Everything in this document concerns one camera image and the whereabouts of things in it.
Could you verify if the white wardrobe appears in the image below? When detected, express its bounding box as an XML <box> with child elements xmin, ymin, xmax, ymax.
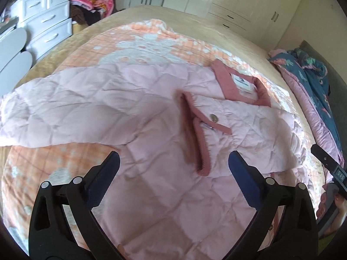
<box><xmin>123</xmin><ymin>0</ymin><xmax>308</xmax><ymax>42</ymax></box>

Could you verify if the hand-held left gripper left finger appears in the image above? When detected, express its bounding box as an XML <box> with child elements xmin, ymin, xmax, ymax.
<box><xmin>29</xmin><ymin>150</ymin><xmax>128</xmax><ymax>260</ymax></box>

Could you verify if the white chest of drawers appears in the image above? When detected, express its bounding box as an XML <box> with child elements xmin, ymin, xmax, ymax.
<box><xmin>16</xmin><ymin>0</ymin><xmax>74</xmax><ymax>63</ymax></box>

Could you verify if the orange and white blanket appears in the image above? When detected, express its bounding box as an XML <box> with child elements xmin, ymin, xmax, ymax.
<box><xmin>0</xmin><ymin>19</ymin><xmax>337</xmax><ymax>260</ymax></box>

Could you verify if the pink quilted jacket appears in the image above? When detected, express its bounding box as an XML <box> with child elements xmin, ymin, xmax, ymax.
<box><xmin>0</xmin><ymin>60</ymin><xmax>299</xmax><ymax>260</ymax></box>

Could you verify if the white rounded chair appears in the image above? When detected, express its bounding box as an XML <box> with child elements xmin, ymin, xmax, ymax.
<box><xmin>0</xmin><ymin>27</ymin><xmax>33</xmax><ymax>95</ymax></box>

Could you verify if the pile of dark clothes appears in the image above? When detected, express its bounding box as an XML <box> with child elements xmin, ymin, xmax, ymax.
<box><xmin>71</xmin><ymin>4</ymin><xmax>118</xmax><ymax>27</ymax></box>

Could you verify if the bed with beige bedspread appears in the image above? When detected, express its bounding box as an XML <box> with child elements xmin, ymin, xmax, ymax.
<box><xmin>0</xmin><ymin>5</ymin><xmax>342</xmax><ymax>260</ymax></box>

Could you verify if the person's right hand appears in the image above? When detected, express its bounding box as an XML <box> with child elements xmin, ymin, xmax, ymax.
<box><xmin>317</xmin><ymin>192</ymin><xmax>347</xmax><ymax>235</ymax></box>

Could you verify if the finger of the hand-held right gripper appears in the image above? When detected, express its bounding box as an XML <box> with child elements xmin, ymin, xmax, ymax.
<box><xmin>311</xmin><ymin>143</ymin><xmax>339</xmax><ymax>174</ymax></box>

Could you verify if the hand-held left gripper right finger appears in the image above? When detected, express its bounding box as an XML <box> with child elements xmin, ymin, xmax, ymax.
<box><xmin>219</xmin><ymin>150</ymin><xmax>319</xmax><ymax>260</ymax></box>

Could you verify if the blue floral quilt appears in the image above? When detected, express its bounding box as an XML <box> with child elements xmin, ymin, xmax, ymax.
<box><xmin>267</xmin><ymin>47</ymin><xmax>343</xmax><ymax>166</ymax></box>

